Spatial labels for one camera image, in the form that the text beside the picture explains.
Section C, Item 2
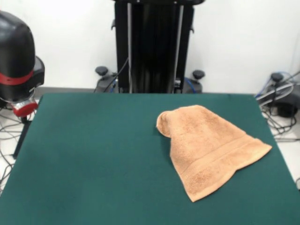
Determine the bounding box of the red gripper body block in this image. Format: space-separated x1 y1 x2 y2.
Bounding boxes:
12 100 38 117

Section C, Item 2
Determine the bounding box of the dark green table cloth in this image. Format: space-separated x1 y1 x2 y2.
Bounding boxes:
0 93 300 225

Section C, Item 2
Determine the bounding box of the tan terry towel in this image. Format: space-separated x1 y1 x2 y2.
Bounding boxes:
156 105 273 203

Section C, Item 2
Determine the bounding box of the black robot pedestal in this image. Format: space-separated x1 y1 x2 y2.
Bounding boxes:
95 0 206 94

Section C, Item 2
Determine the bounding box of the grey stand base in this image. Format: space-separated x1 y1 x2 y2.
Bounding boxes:
269 72 300 118

